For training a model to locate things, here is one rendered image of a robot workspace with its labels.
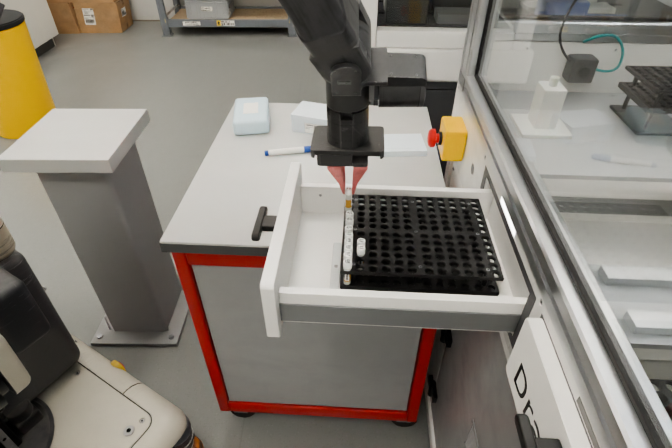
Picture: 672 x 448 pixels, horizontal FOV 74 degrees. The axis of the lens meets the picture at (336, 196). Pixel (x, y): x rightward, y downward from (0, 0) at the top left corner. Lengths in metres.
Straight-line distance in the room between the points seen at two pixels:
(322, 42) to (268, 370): 0.93
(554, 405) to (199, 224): 0.69
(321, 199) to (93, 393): 0.83
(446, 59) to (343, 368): 0.91
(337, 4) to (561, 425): 0.45
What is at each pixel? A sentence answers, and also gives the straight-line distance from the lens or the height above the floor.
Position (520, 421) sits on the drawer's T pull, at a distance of 0.52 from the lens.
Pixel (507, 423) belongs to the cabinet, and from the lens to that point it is 0.78.
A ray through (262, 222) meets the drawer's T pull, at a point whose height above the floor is 0.91.
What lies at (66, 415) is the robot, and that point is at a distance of 1.36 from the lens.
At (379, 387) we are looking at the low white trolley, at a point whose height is 0.25.
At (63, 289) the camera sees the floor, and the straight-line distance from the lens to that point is 2.09.
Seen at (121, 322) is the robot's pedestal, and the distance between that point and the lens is 1.78.
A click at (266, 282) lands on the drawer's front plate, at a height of 0.93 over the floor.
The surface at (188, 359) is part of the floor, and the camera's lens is 1.68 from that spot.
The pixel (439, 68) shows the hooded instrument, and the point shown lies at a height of 0.85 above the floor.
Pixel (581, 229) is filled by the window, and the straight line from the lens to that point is 0.54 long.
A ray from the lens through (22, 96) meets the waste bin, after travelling 3.18.
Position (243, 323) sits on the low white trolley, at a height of 0.49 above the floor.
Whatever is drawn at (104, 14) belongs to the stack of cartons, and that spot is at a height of 0.17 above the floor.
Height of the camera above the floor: 1.35
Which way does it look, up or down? 37 degrees down
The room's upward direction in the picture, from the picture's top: straight up
